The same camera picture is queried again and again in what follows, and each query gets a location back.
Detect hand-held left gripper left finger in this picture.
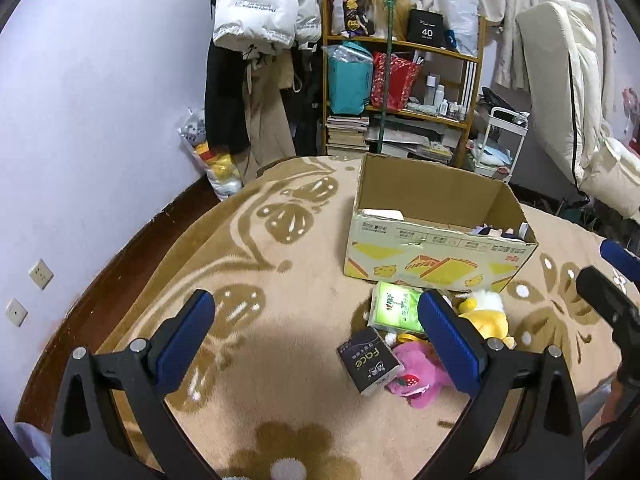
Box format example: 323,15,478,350
51,289,221,480

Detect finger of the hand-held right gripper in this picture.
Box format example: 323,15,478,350
575,266,640,346
600,239,640,283

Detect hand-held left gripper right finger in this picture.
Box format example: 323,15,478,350
417,289,586,480

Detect pink plush toy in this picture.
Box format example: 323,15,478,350
384,337,458,409

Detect yellow duck plush toy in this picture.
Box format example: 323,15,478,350
452,289,516,351

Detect green tissue pack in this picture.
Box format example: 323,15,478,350
367,281,426,335

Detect black tissue pack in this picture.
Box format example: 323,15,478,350
336,326,403,396

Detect cardboard box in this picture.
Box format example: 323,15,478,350
344,153,540,293

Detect dark blue plush toy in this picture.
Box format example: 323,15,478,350
470,222,518,241

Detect beige brown patterned blanket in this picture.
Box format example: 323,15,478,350
95,155,640,480

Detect pale blue folded cloth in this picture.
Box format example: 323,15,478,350
472,142,513,166

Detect plastic bag of plush toys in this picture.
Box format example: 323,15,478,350
177,107,246,201

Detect white cart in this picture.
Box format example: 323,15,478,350
470,106,530,181

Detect pile of papers and booklets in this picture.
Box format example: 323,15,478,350
365,120,463,163

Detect white folded mattress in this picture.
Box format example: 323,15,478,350
515,0,640,221

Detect beige trousers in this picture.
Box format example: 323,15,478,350
242,50,298,176

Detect stack of books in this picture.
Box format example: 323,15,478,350
326,115,371,157

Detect green pole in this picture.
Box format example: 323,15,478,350
377,0,398,156

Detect row of cosmetic bottles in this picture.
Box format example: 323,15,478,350
425,74,471,121

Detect black coat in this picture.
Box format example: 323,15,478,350
204,40,251,156

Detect dark hanging garment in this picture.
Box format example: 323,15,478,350
287,45,326,156

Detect red patterned bag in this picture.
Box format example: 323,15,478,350
371,51,423,111

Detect wooden shelf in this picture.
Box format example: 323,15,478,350
320,0,488,168

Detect teal bag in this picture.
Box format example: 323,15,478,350
327,45,375,115

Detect white plastic bag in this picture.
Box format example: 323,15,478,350
442,0,483,56

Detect black box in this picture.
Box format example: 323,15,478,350
406,8,446,46

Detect blond wig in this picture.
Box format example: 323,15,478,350
365,0,413,41

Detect white puffer jacket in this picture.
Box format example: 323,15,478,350
212,0,323,53

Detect dark printed packet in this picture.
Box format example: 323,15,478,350
325,0,376,38

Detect dark wooden bed frame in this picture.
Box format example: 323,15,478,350
15,180,226,421

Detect wall socket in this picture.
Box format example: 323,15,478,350
4,298,28,328
27,259,55,291

